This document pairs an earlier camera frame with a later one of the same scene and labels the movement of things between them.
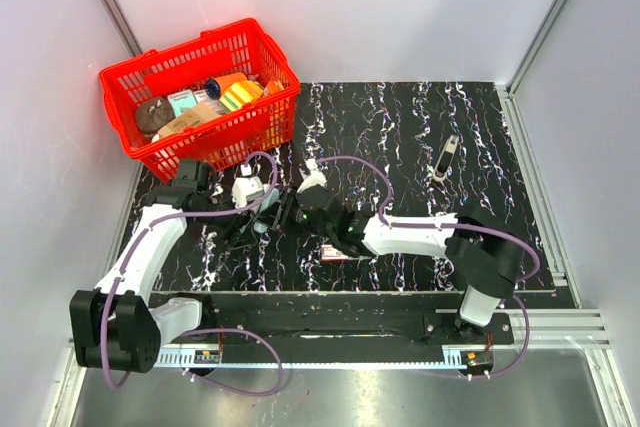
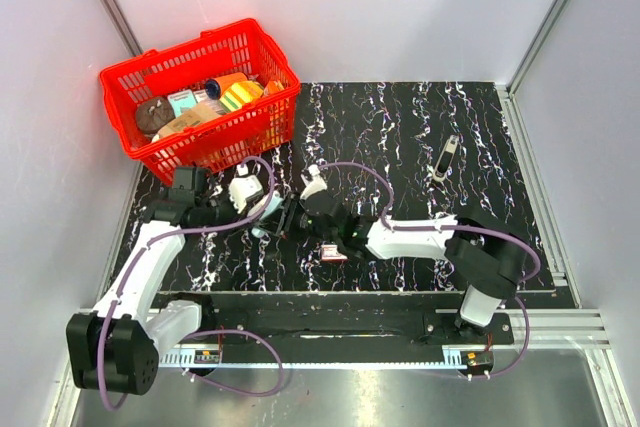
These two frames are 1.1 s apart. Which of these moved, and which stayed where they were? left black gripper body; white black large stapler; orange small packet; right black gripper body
Moved: left black gripper body
Stayed: white black large stapler; right black gripper body; orange small packet
